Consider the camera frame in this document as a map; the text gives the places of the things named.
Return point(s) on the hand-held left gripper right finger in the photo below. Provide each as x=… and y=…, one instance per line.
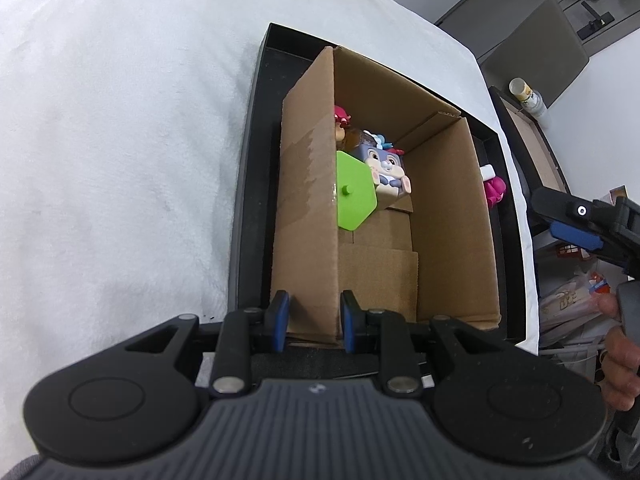
x=350, y=322

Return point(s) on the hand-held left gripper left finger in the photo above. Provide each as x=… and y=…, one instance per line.
x=279, y=322

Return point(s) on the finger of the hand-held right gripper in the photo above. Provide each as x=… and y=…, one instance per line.
x=562, y=205
x=575, y=236

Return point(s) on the pink star toy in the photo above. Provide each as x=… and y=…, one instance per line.
x=495, y=191

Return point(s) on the brown cardboard box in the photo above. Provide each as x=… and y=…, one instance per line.
x=450, y=240

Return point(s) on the green hexagonal box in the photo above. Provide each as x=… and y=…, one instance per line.
x=352, y=195

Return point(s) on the rabbit print cube box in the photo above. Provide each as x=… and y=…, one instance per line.
x=387, y=165

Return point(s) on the small red brown figurine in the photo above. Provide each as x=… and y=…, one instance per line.
x=341, y=117

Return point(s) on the black tray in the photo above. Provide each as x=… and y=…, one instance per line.
x=260, y=110

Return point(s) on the person's right hand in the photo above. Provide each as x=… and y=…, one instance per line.
x=622, y=375

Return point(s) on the plastic bag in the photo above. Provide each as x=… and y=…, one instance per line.
x=570, y=305

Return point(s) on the flat black-framed cardboard box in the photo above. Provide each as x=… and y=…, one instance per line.
x=530, y=135

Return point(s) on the white charger plug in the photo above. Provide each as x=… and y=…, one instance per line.
x=486, y=172

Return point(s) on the yellow-lidded bottle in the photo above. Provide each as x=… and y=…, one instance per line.
x=527, y=96

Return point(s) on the grey panel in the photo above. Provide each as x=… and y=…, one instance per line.
x=540, y=50

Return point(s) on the grey door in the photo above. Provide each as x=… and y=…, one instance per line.
x=610, y=25

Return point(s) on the black door lock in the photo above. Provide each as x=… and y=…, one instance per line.
x=595, y=20

